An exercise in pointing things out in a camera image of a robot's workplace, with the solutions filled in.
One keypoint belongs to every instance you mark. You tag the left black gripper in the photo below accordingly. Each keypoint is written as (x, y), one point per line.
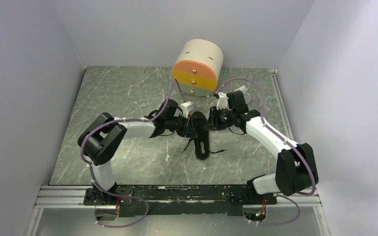
(188, 125)

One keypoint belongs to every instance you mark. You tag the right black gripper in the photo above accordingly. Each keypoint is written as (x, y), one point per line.
(213, 123)

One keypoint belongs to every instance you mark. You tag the black shoelace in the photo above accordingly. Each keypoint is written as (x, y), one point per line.
(218, 151)

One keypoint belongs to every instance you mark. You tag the black shoe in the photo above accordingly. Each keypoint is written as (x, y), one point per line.
(200, 120)

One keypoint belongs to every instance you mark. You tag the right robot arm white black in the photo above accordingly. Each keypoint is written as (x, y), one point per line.
(295, 163)

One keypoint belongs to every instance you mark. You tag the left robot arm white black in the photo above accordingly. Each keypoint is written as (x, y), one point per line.
(101, 139)

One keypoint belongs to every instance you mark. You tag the clear plastic cup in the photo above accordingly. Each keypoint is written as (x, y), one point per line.
(247, 96)

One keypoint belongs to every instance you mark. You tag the round cream drawer cabinet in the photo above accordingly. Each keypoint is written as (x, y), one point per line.
(198, 67)

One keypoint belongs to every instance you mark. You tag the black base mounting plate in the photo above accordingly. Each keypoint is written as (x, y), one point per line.
(136, 200)

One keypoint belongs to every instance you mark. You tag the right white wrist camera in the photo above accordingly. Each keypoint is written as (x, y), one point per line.
(222, 100)

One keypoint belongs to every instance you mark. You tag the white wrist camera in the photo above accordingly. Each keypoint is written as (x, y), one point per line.
(187, 108)
(222, 100)

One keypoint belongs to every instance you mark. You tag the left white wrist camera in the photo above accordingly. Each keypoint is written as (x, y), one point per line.
(187, 108)

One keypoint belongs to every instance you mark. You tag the aluminium frame rail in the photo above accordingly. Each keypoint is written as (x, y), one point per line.
(73, 196)

